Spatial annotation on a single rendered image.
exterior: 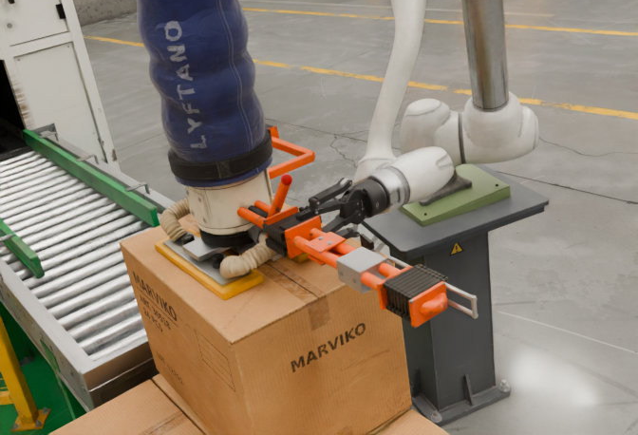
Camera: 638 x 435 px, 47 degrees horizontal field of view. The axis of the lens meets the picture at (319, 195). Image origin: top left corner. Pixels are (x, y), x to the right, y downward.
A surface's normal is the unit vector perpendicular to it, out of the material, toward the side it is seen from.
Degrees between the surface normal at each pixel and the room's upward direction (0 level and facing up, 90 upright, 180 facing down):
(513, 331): 0
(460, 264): 90
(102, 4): 90
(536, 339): 0
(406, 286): 0
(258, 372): 89
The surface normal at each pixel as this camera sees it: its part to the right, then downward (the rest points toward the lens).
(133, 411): -0.14, -0.90
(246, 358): 0.57, 0.26
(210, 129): -0.04, 0.16
